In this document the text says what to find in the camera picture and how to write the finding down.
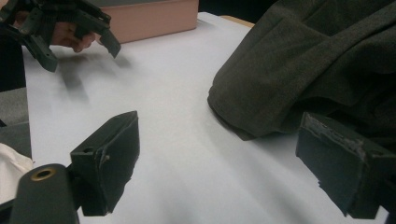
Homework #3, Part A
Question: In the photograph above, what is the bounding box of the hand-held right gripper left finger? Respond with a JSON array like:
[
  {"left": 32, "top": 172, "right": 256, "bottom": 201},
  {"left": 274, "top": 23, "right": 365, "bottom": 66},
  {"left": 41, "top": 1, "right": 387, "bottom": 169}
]
[{"left": 69, "top": 110, "right": 141, "bottom": 217}]

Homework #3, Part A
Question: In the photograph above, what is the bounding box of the white table sheet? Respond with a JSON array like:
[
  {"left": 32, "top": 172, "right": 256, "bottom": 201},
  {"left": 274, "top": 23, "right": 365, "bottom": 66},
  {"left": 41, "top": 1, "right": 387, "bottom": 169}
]
[{"left": 21, "top": 11, "right": 390, "bottom": 224}]

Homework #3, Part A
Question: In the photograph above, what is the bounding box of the white cloth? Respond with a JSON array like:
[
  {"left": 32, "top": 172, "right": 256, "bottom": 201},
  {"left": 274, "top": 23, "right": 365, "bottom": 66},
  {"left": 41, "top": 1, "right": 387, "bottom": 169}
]
[{"left": 0, "top": 142, "right": 35, "bottom": 204}]

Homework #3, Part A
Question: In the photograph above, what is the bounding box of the dark green cloth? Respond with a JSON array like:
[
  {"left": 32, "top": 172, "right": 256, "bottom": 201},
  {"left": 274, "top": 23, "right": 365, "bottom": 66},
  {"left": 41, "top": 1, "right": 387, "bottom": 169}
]
[{"left": 206, "top": 0, "right": 396, "bottom": 147}]

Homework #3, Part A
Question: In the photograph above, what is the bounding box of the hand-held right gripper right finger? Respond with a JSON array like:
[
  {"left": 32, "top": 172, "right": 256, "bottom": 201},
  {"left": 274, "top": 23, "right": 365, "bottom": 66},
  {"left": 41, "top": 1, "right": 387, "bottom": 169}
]
[{"left": 294, "top": 111, "right": 396, "bottom": 220}]

